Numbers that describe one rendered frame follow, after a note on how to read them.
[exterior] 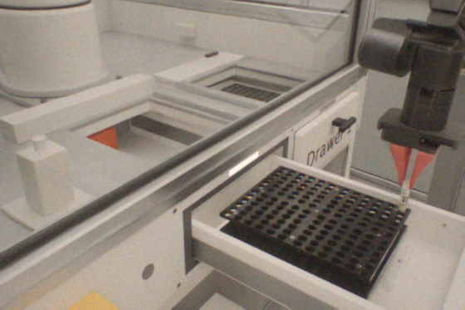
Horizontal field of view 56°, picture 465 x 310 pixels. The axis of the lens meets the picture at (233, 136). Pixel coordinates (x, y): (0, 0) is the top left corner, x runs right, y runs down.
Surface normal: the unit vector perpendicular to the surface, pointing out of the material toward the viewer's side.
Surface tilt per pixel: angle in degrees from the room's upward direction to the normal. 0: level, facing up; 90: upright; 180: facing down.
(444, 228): 90
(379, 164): 90
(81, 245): 90
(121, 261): 90
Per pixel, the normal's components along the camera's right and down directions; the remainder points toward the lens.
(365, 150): -0.64, 0.32
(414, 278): 0.01, -0.90
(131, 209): 0.81, 0.26
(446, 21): -0.66, -0.15
